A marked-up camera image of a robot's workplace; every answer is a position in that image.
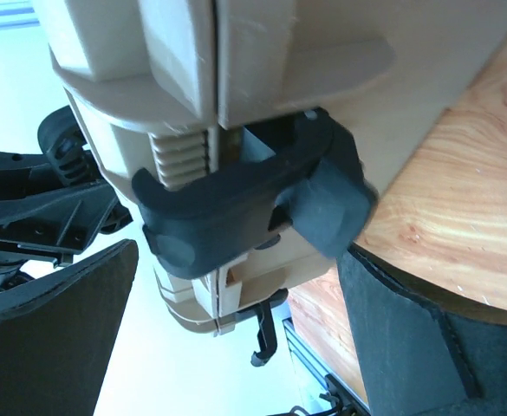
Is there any tan plastic tool box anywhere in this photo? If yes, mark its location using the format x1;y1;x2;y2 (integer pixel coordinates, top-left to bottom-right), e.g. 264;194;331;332
34;0;507;367

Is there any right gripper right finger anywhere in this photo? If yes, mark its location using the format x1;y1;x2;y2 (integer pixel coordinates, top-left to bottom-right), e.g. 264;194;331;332
337;246;507;415

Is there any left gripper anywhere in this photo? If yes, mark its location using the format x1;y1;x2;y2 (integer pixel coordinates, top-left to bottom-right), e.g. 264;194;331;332
0;106;133;292

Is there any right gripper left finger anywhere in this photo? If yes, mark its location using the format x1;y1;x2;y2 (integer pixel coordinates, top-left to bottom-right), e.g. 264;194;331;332
0;239;139;415

